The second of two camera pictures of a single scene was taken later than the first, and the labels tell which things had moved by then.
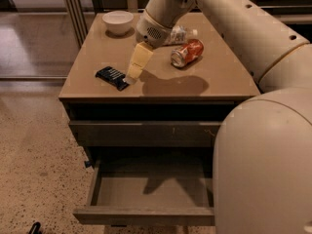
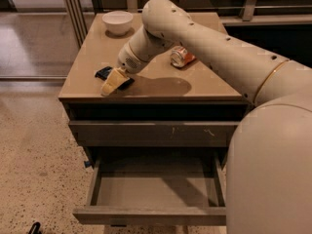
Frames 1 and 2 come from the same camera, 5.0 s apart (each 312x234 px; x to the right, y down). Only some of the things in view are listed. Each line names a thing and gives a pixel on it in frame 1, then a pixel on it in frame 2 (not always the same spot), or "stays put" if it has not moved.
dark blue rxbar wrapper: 112,76 stays put
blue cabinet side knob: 87,164 stays put
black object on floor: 35,229 stays put
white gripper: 152,33 → 129,60
